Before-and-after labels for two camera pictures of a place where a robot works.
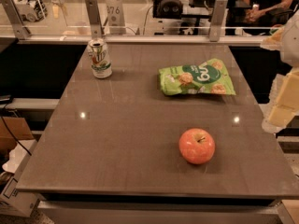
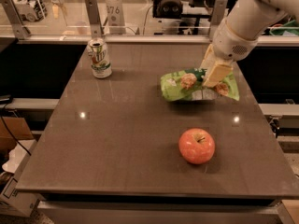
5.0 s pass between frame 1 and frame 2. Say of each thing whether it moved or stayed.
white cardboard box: stayed
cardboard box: stayed
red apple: stayed
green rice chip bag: moved
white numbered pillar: stayed
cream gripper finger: moved
